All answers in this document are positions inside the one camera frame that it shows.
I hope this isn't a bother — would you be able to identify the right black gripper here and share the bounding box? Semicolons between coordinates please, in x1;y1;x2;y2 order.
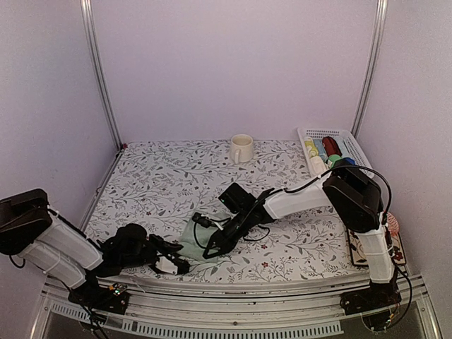
203;210;252;259

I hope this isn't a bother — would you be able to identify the mint green towel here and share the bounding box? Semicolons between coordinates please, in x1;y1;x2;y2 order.
177;218;219;263

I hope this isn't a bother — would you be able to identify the cream white towel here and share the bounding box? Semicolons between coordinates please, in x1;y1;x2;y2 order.
310;155;328;175

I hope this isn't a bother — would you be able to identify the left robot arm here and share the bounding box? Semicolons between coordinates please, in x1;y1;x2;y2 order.
1;189;190;307

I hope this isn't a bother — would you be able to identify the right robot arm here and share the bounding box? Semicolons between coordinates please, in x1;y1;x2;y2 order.
203;160;400;308

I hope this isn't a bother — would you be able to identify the cream ceramic mug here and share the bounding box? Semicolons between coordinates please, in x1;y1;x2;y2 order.
230;134;254;164

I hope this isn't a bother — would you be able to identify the floral table mat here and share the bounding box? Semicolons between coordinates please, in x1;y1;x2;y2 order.
85;141;359;284

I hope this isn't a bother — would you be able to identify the yellow rolled towel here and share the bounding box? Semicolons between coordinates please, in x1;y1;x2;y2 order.
304;137;319;158

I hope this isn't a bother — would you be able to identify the light blue rolled towel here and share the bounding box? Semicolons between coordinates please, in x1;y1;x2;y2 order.
313;139;328;162

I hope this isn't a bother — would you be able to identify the green rolled towel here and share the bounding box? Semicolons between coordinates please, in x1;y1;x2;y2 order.
327;154;342;168

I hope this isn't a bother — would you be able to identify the red rolled towel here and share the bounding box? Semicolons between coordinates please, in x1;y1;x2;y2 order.
322;136;342;156

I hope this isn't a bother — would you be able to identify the white plastic basket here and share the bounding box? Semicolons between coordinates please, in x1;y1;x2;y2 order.
297;127;371;177

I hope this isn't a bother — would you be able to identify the floral square plate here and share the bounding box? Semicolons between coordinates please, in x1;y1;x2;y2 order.
347;230;407;268

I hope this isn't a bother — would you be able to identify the red patterned bowl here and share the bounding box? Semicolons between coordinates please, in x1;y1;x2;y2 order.
386;212;400;237

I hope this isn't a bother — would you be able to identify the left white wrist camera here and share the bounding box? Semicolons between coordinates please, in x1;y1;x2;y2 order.
155;256;178;275

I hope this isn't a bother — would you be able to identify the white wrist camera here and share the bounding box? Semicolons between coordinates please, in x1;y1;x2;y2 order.
191;212;224;230
155;256;178;275

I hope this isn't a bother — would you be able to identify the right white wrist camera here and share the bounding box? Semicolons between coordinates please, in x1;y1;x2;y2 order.
191;212;224;230

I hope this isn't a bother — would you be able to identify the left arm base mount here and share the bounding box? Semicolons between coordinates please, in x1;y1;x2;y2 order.
69;282;131;315

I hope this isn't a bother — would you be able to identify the aluminium front rail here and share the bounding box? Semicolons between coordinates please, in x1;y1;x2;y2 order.
30;273;444;338

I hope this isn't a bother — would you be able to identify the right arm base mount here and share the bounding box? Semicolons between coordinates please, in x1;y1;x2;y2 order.
340;282;402;315

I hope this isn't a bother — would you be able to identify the right aluminium frame post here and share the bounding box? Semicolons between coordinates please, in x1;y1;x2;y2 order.
351;0;388;138

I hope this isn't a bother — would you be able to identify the aluminium frame post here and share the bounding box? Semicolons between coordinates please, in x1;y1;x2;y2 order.
80;0;123;150
351;0;388;138

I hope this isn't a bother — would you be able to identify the left aluminium frame post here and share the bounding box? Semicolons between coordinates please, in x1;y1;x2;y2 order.
80;0;123;150

